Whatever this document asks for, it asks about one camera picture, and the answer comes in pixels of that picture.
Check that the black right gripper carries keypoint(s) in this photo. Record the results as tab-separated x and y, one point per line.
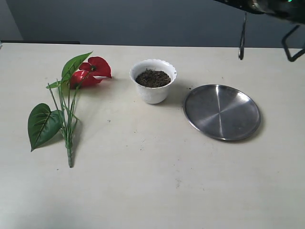
289	10

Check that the stainless steel spork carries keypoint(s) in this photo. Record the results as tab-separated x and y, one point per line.
242	38

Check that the white plastic flower pot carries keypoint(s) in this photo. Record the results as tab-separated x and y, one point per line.
158	94

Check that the dark brown potting soil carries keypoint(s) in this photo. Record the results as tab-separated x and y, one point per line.
153	79

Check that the artificial red anthurium plant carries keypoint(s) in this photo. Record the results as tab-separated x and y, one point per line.
81	71

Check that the round stainless steel plate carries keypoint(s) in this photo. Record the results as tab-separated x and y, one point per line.
222	112

